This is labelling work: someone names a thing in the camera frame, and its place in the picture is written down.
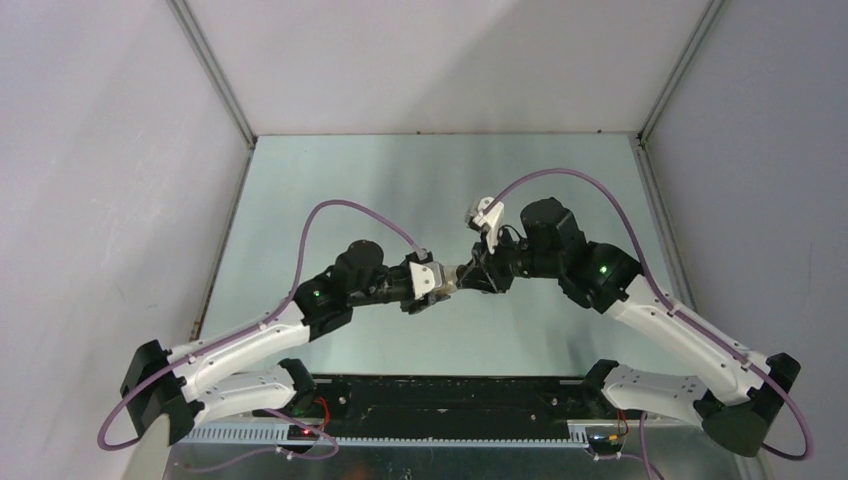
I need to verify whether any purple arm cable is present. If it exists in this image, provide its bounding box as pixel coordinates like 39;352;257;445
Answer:
486;168;815;462
97;199;429;452

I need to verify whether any aluminium frame post right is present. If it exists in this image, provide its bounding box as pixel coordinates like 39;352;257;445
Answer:
638;0;728;146

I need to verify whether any aluminium frame post left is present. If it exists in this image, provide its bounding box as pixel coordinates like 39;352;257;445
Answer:
166;0;258;150

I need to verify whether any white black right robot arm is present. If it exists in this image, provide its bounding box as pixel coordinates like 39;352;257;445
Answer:
457;197;801;457

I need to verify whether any white slotted cable duct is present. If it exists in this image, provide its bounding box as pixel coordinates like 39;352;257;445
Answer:
179;422;589;448

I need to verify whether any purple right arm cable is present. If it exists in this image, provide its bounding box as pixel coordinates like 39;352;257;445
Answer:
486;168;815;462

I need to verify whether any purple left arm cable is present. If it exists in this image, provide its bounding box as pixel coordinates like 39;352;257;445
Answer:
97;199;429;452

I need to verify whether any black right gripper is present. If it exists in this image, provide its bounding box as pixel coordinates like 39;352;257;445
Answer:
461;222;562;293

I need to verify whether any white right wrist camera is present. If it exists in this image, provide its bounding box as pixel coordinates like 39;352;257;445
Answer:
464;197;504;254

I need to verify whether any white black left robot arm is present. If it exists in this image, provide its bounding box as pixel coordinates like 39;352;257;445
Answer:
120;240;468;444

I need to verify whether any aluminium right side rail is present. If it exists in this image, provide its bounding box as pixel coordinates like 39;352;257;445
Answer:
628;132;698;311

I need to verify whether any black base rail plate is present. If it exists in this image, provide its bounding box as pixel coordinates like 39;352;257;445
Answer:
281;374;640;440

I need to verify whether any aluminium frame post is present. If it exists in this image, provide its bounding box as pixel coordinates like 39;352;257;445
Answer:
638;0;728;146
166;0;258;150

